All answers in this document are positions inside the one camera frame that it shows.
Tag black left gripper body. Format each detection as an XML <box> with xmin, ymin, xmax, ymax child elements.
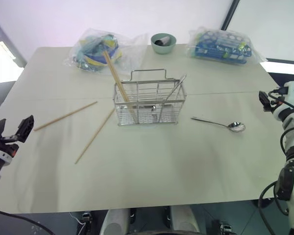
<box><xmin>0</xmin><ymin>133</ymin><xmax>20</xmax><ymax>158</ymax></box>

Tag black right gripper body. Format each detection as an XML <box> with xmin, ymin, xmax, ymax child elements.
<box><xmin>268</xmin><ymin>90</ymin><xmax>285</xmax><ymax>114</ymax></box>

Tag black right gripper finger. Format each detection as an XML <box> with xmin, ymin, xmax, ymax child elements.
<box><xmin>258</xmin><ymin>90</ymin><xmax>271</xmax><ymax>113</ymax></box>

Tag metal spoon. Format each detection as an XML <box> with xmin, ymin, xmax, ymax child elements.
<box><xmin>191</xmin><ymin>117</ymin><xmax>246</xmax><ymax>133</ymax></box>
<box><xmin>150</xmin><ymin>74</ymin><xmax>187</xmax><ymax>111</ymax></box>

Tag wooden chopstick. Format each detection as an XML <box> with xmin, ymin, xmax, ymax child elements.
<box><xmin>105</xmin><ymin>50</ymin><xmax>139</xmax><ymax>123</ymax></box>
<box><xmin>74</xmin><ymin>108</ymin><xmax>116</xmax><ymax>165</ymax></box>
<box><xmin>103</xmin><ymin>51</ymin><xmax>137</xmax><ymax>122</ymax></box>
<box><xmin>34</xmin><ymin>101</ymin><xmax>98</xmax><ymax>132</ymax></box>

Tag plastic bag blue packages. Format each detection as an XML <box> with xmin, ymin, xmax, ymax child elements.
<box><xmin>186</xmin><ymin>25</ymin><xmax>268</xmax><ymax>66</ymax></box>

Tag plastic bag blue yellow items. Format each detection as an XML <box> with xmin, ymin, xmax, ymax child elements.
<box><xmin>63</xmin><ymin>27</ymin><xmax>148</xmax><ymax>74</ymax></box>

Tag green bowl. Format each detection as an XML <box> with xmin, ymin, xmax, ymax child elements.
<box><xmin>150</xmin><ymin>32</ymin><xmax>177</xmax><ymax>55</ymax></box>

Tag black and white roll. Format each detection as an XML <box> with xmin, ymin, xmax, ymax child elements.
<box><xmin>154</xmin><ymin>36</ymin><xmax>171</xmax><ymax>47</ymax></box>

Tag white rounded cylinder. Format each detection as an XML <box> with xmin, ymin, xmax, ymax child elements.
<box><xmin>99</xmin><ymin>207</ymin><xmax>136</xmax><ymax>235</ymax></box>
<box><xmin>171</xmin><ymin>205</ymin><xmax>200</xmax><ymax>235</ymax></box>

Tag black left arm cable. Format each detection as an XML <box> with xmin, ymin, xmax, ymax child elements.
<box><xmin>0</xmin><ymin>208</ymin><xmax>56</xmax><ymax>235</ymax></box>

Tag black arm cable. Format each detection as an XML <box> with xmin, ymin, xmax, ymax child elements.
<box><xmin>258</xmin><ymin>87</ymin><xmax>294</xmax><ymax>235</ymax></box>
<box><xmin>0</xmin><ymin>208</ymin><xmax>56</xmax><ymax>235</ymax></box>

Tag grey window frame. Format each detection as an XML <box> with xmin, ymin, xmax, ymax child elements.
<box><xmin>0</xmin><ymin>11</ymin><xmax>28</xmax><ymax>70</ymax></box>

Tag dark window frame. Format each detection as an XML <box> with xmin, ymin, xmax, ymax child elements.
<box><xmin>220</xmin><ymin>0</ymin><xmax>294</xmax><ymax>66</ymax></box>

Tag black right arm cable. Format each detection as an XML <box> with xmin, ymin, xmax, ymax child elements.
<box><xmin>258</xmin><ymin>87</ymin><xmax>294</xmax><ymax>235</ymax></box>

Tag metal wire cutlery basket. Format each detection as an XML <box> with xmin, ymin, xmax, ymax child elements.
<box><xmin>113</xmin><ymin>69</ymin><xmax>188</xmax><ymax>126</ymax></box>

